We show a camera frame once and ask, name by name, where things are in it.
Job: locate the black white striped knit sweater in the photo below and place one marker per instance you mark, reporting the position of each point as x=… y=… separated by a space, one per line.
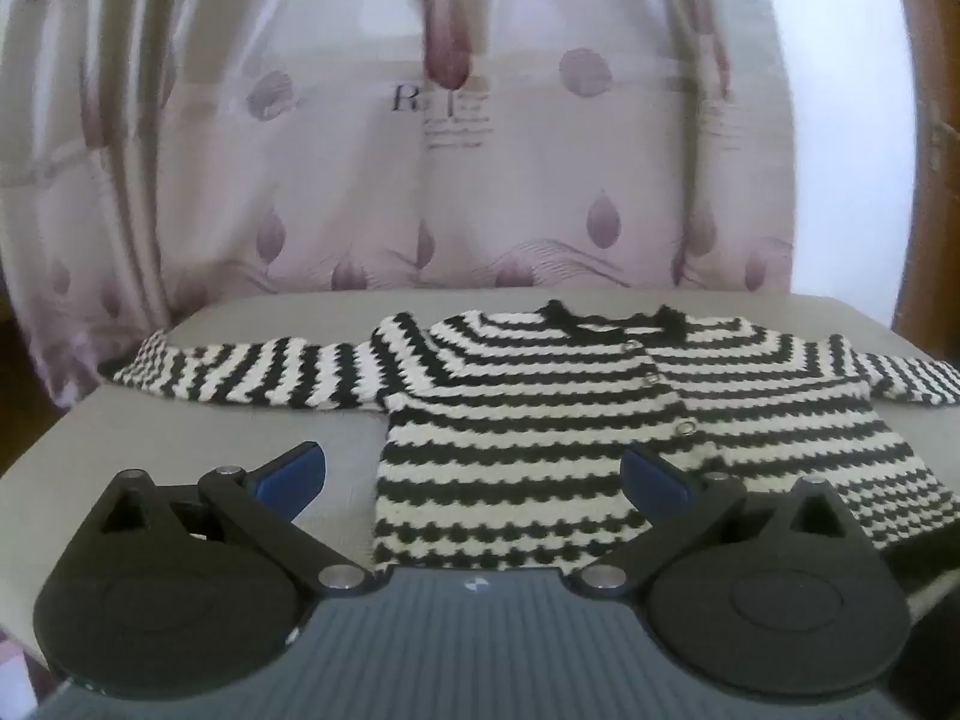
x=525 y=405

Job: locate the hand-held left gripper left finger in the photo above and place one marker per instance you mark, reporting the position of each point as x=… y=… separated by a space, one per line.
x=294 y=477

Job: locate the beige tablecloth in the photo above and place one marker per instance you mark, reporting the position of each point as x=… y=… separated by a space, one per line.
x=187 y=435

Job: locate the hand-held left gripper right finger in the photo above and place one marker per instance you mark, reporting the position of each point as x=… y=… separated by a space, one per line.
x=657 y=481

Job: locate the brown wooden door frame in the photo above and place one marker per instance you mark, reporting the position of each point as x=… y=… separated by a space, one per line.
x=937 y=165

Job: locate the pink patterned curtain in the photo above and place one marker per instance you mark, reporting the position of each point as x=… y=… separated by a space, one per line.
x=375 y=202

